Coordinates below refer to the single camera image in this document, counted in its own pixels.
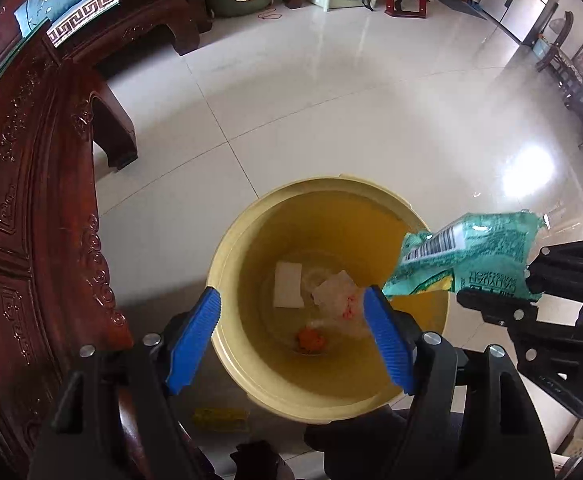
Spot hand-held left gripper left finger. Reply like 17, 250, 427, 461
27, 286, 222, 480

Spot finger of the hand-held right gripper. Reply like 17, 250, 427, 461
524, 237, 583, 306
455, 285, 583, 341

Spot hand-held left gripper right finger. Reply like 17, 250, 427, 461
363, 285, 557, 480

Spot green snack bag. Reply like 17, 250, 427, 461
381, 211, 547, 302

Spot clear plastic bag red print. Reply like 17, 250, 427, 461
311, 270, 372, 341

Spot orange paper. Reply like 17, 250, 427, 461
295, 327, 328, 356

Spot white foam block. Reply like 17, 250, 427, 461
272, 261, 306, 309

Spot yellow plastic bucket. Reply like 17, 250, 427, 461
206, 175, 449, 423

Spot dark shoe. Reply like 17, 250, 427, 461
230, 440, 292, 480

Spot dark wooden dining chairs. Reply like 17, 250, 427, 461
536, 10, 583, 191

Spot glass-topped carved wooden table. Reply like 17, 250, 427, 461
0, 5, 139, 480

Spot carved dark wooden sofa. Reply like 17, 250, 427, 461
16, 0, 212, 71

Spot blue sofa seat mat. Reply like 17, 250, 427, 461
46, 0, 120, 50

